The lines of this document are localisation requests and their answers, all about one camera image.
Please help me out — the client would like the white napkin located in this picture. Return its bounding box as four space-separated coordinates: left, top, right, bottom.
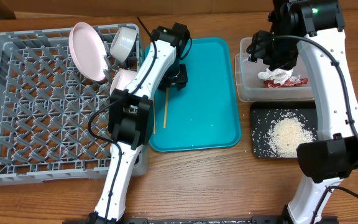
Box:
258 68 293 85

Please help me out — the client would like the red snack wrapper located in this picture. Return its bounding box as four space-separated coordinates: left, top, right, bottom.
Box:
264 78 309 88

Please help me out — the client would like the pink bowl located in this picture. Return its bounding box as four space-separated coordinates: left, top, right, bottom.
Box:
109 69 137 95

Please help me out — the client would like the grey bowl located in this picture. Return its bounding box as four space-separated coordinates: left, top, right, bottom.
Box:
110 27 137 62

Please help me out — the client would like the white rice pile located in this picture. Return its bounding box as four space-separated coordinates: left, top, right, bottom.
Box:
252 110 316 159

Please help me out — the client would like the large pink plate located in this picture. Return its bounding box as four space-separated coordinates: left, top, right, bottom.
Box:
69 22 108 82

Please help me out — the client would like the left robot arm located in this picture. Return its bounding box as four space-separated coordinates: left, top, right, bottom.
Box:
86 23 192 223

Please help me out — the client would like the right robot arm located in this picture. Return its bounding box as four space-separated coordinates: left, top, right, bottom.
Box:
247 0 358 223

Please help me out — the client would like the clear plastic waste bin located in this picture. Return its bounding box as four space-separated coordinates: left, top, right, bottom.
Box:
235 37 313 102

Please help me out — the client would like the teal plastic serving tray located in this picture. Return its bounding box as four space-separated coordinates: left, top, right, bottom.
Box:
149 37 241 152

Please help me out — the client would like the black rectangular tray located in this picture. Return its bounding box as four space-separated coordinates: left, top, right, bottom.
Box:
249 101 319 160

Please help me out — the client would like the grey plastic dish rack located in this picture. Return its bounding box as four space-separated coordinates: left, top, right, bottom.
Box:
0 23 150 187

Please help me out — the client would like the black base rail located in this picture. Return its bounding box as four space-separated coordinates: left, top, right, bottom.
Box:
62 216 291 224

